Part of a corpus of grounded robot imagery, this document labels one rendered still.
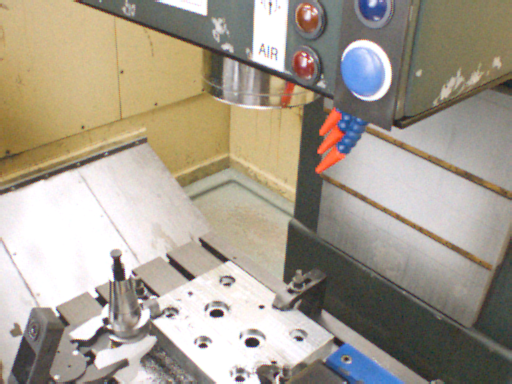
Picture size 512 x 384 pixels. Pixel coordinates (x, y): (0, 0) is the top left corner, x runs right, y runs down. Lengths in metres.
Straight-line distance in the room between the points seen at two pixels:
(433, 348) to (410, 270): 0.21
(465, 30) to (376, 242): 0.96
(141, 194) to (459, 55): 1.51
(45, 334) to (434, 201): 0.79
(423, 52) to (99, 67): 1.49
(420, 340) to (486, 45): 1.05
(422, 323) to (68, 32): 1.24
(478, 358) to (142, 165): 1.19
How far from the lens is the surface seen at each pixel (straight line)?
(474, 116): 1.03
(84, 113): 1.78
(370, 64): 0.32
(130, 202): 1.76
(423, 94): 0.34
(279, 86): 0.63
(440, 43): 0.34
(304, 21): 0.35
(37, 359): 0.67
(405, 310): 1.35
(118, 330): 0.72
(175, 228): 1.74
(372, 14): 0.32
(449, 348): 1.34
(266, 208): 2.06
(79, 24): 1.69
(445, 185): 1.11
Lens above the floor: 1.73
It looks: 33 degrees down
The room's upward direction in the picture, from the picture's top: 3 degrees clockwise
